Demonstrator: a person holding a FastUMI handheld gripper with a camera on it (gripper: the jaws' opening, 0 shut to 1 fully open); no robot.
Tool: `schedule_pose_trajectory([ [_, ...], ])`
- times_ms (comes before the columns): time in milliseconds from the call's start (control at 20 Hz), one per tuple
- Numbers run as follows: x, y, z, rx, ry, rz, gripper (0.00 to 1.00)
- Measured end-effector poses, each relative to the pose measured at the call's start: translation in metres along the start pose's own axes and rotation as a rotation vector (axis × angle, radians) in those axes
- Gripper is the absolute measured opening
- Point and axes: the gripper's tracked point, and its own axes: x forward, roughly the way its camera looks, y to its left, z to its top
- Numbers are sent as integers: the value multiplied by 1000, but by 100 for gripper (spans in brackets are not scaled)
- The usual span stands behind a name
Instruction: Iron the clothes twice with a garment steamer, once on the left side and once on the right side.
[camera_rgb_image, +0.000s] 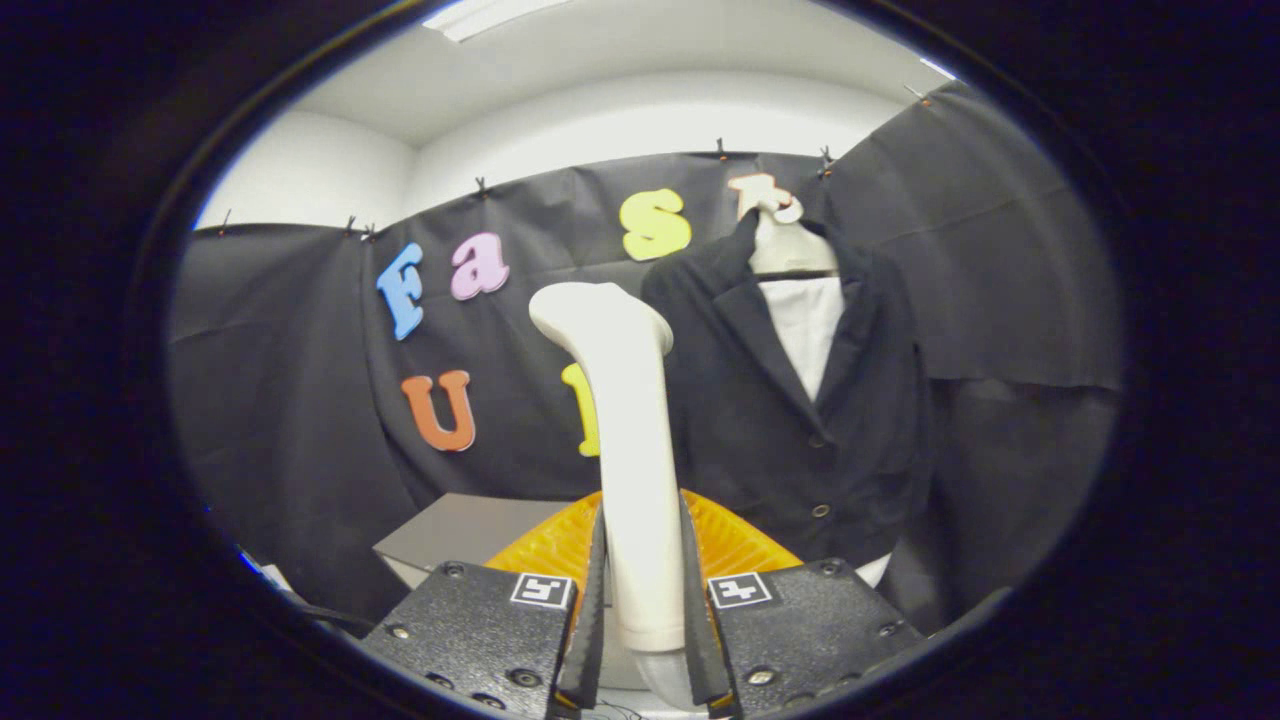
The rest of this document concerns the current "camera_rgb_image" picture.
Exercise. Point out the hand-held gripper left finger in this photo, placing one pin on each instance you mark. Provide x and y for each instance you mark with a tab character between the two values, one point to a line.
592	630

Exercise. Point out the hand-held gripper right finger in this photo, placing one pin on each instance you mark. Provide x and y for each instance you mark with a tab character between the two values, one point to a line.
700	640

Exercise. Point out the white garment steamer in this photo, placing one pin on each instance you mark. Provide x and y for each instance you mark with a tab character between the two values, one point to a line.
635	450

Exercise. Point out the black jacket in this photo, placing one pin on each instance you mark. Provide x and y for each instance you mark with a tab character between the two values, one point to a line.
740	440

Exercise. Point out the grey cabinet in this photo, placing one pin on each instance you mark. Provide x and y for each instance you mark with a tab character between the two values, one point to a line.
450	530

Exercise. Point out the white and blue object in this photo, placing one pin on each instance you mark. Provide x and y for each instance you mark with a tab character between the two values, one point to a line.
272	577

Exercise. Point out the white mannequin torso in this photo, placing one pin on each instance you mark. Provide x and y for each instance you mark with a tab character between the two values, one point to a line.
800	320

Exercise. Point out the black backdrop cloth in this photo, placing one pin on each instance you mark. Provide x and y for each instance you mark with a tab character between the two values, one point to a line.
300	400

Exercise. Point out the ceiling light panel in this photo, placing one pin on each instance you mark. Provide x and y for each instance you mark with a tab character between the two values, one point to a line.
480	15

